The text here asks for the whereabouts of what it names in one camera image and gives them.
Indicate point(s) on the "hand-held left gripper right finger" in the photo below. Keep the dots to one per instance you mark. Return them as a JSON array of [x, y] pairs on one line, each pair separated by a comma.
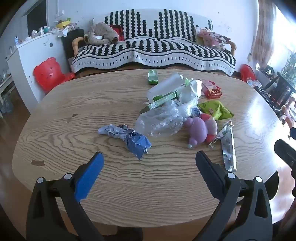
[[208, 171]]

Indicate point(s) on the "small green box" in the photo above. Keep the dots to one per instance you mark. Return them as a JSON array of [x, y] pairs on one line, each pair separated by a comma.
[[152, 77]]

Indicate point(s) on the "pink red ball toy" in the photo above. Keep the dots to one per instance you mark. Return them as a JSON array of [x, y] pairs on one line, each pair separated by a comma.
[[211, 126]]

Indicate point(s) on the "red bear plastic chair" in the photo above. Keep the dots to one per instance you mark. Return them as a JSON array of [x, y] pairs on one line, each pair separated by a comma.
[[48, 73]]

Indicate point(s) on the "green snack packet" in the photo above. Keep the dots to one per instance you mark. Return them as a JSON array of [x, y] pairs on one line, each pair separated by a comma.
[[215, 110]]

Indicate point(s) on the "pile of clutter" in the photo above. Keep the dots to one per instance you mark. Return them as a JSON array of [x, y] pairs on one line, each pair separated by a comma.
[[62, 25]]

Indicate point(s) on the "white cabinet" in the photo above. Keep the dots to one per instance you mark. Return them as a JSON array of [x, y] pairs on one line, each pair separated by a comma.
[[30, 60]]

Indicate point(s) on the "clear plastic bag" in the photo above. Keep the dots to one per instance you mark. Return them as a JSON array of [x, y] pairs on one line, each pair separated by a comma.
[[159, 120]]

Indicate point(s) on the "black metal rack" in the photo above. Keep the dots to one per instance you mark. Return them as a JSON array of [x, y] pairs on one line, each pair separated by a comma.
[[277, 90]]

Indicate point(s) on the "white paper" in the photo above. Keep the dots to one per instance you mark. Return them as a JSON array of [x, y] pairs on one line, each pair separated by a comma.
[[189, 92]]

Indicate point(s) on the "brown curtain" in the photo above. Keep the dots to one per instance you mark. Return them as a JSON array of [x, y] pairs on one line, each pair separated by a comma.
[[263, 34]]

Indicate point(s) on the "red plastic bag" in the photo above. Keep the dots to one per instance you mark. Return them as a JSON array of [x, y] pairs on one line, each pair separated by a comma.
[[247, 73]]

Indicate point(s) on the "green white carton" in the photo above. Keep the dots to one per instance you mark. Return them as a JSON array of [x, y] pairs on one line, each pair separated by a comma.
[[161, 100]]

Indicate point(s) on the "red cushion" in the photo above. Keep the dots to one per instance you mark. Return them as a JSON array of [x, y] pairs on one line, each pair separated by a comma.
[[118, 30]]

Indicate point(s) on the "long silver wrapper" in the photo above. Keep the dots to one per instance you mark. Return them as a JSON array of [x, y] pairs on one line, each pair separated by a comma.
[[227, 148]]

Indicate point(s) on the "pink printed pillow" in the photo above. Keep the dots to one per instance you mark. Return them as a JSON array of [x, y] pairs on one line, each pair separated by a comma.
[[212, 37]]

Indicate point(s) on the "white plastic bag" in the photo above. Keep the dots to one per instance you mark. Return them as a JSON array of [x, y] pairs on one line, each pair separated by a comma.
[[166, 84]]

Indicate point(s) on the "blue wrapper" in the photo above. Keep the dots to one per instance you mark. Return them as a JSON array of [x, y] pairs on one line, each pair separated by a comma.
[[136, 141]]

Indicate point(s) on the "purple pink plush toy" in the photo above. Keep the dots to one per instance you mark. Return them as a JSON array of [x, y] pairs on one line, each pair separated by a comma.
[[197, 129]]

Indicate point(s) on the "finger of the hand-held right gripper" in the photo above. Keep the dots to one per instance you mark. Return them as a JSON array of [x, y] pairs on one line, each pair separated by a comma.
[[293, 134], [284, 150]]

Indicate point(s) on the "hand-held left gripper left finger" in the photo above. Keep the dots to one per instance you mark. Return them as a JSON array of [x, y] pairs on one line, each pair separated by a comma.
[[89, 178]]

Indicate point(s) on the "sofa with striped blanket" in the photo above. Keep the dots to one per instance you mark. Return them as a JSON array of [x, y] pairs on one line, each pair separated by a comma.
[[161, 48]]

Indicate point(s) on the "beige dotted plush toy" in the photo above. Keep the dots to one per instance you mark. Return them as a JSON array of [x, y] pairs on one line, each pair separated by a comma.
[[101, 33]]

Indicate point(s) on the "potted plant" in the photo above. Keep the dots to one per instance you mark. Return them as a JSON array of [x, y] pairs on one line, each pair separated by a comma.
[[289, 69]]

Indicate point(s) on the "red cardboard box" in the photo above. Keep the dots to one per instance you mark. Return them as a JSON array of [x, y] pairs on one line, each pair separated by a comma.
[[211, 89]]

